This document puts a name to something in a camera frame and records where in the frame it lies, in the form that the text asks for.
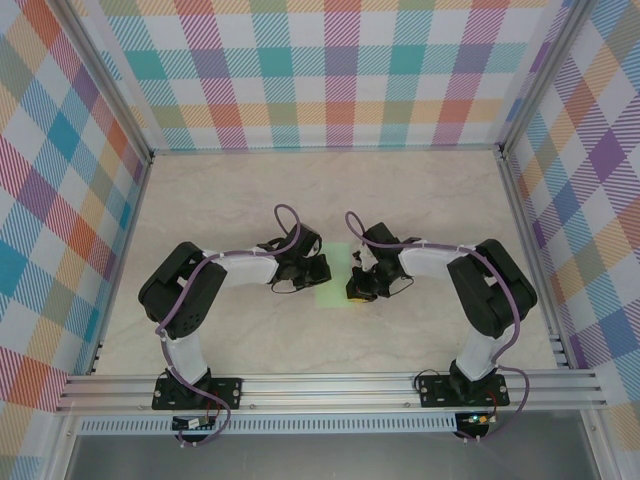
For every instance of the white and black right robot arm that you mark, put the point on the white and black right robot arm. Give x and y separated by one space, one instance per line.
430 260

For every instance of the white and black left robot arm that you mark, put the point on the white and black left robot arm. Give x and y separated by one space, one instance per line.
245 267

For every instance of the grey metal sheet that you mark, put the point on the grey metal sheet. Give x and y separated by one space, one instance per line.
325 460

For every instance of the circuit board with green light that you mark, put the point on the circuit board with green light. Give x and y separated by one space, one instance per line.
477 419

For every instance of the small black circuit board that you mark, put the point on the small black circuit board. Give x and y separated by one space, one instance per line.
187 424

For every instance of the wide aluminium mounting rail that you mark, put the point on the wide aluminium mounting rail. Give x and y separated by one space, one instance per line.
325 392

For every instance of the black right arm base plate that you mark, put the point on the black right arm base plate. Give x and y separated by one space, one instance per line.
435 391

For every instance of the thin aluminium wall rail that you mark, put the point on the thin aluminium wall rail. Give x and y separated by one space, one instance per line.
325 150

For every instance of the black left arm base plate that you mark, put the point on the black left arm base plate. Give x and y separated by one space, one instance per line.
227 392

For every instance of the aluminium side rail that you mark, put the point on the aluminium side rail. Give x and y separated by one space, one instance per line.
122 265
536 265

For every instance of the aluminium corner post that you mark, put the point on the aluminium corner post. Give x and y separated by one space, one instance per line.
107 85
545 80

